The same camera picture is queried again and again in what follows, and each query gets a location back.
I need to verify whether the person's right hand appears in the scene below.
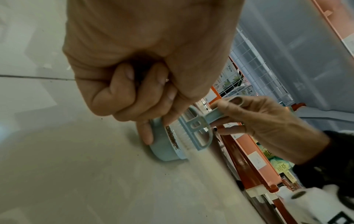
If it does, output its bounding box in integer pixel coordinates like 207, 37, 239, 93
210, 95, 331, 165

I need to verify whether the person's left hand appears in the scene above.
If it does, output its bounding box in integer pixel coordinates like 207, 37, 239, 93
62, 0, 247, 145

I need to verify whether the light blue small brush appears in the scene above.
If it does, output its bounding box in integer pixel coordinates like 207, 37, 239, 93
176, 95, 244, 151

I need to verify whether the light blue plastic dustpan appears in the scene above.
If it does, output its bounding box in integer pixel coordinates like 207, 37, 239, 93
147, 105, 200, 162

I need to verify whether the beige tiled floor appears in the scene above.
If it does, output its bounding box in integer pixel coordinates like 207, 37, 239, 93
0, 0, 266, 224

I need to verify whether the row of white price labels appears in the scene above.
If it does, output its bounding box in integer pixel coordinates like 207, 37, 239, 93
203, 89, 269, 170

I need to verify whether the row of dark green pouches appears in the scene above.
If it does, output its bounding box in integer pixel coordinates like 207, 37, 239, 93
257, 142, 296, 182

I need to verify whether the black wristband with markers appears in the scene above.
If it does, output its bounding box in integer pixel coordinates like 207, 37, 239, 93
293, 130, 354, 197

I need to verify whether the store shelf with red edge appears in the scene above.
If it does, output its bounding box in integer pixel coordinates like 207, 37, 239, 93
193, 0, 354, 224

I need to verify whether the white wire grid panel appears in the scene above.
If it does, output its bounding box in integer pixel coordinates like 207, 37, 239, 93
221, 26, 294, 106

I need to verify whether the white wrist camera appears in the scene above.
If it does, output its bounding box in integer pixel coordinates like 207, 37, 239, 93
285, 185, 354, 224

